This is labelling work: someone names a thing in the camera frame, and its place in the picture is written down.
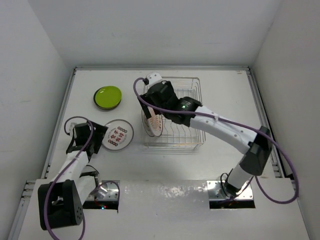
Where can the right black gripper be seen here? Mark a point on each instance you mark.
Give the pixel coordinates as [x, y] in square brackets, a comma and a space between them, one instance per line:
[146, 110]

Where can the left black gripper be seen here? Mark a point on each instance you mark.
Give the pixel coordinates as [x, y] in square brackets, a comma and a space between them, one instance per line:
[99, 132]

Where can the white plate dark pattern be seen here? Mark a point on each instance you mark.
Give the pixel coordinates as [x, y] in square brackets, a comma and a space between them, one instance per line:
[146, 125]

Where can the white plate orange flower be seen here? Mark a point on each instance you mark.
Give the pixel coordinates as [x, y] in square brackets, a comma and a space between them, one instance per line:
[156, 125]

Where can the white plate colourful print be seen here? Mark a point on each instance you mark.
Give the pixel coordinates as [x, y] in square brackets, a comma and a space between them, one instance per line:
[118, 136]

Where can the dark grey blue plate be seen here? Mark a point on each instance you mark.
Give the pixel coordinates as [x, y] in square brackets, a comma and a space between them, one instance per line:
[117, 106]

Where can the green plate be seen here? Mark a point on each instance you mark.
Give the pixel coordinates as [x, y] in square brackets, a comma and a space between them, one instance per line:
[107, 97]

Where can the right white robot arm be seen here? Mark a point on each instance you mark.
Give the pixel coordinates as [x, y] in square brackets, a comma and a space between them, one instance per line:
[252, 144]

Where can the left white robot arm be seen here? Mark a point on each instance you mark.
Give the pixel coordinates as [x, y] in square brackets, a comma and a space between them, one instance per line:
[61, 201]

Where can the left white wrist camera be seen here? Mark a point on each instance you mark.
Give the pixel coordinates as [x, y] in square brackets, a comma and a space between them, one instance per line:
[71, 126]

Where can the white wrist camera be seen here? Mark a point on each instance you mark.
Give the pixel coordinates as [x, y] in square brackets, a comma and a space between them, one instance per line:
[153, 78]
[71, 126]

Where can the metal wire dish rack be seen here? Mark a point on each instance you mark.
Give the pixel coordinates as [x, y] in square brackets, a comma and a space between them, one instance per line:
[174, 136]

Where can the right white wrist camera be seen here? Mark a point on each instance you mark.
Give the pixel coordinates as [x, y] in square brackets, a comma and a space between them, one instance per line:
[153, 78]

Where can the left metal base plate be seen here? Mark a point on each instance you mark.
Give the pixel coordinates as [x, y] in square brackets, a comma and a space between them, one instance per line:
[107, 190]

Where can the metal base plate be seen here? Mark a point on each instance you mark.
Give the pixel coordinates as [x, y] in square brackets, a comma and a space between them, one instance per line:
[107, 190]
[215, 192]

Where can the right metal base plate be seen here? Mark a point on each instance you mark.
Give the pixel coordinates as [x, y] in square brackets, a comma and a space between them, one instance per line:
[215, 192]

